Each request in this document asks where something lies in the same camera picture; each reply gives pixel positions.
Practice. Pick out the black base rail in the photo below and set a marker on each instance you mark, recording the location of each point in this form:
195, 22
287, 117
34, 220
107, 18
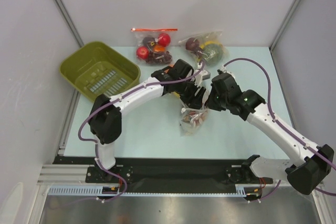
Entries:
171, 175

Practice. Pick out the olive green plastic basket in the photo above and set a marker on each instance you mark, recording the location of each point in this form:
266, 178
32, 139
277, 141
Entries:
97, 69

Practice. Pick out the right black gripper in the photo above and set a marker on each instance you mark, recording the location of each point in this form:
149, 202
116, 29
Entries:
214, 98

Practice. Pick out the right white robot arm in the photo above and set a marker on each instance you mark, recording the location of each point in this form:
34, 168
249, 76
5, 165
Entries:
308, 163

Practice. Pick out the clear bag with melon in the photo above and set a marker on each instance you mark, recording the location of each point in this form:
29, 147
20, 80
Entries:
206, 46

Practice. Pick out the aluminium frame post left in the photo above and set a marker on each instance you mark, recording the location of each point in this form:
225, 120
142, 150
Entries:
69, 22

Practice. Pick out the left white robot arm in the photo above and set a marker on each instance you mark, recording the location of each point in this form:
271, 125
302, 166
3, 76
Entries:
105, 119

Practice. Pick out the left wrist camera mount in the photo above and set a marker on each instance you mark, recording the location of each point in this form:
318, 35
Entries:
202, 76

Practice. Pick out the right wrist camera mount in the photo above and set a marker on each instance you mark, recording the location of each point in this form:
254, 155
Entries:
222, 71

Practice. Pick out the red zip fruit bag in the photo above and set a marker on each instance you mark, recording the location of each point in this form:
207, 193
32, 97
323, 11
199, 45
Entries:
153, 45

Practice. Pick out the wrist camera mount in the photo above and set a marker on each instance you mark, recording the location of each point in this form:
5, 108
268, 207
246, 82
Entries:
202, 76
222, 71

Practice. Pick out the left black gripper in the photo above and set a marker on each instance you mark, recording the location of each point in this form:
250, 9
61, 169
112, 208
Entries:
192, 101

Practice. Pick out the polka dot strawberry bag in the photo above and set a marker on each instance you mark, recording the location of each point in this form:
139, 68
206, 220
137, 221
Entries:
191, 120

